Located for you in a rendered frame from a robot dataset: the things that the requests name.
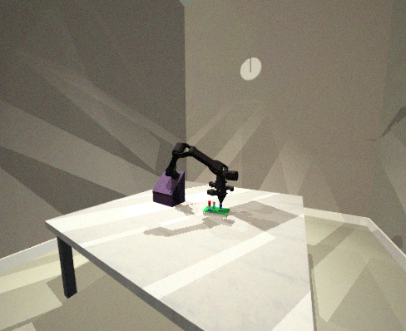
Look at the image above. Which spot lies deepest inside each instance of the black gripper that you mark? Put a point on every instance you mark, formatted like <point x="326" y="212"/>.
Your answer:
<point x="221" y="189"/>

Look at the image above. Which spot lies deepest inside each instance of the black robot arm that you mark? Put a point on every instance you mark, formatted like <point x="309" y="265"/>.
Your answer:
<point x="215" y="166"/>

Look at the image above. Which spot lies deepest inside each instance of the green circuit board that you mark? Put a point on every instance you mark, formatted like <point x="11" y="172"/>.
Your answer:
<point x="216" y="210"/>

